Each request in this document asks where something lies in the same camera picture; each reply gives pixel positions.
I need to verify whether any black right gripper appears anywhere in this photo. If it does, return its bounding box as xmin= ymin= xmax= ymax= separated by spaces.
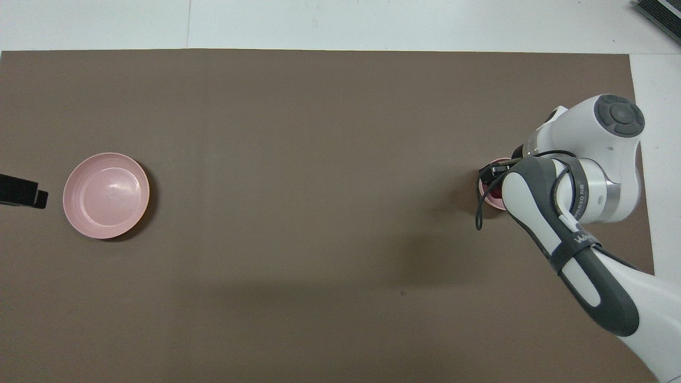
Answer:
xmin=479 ymin=145 xmax=528 ymax=184

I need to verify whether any pink bowl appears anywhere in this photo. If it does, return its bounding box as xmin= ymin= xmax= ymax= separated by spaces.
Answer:
xmin=478 ymin=157 xmax=514 ymax=212

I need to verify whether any pink plate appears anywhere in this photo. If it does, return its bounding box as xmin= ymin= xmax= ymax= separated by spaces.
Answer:
xmin=63 ymin=152 xmax=151 ymax=240

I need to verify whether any brown table mat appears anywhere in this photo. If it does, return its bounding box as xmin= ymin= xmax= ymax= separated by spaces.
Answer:
xmin=0 ymin=49 xmax=667 ymax=383

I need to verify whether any dark ribbed metal device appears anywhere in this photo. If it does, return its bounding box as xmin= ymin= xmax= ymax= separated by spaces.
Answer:
xmin=633 ymin=0 xmax=681 ymax=46

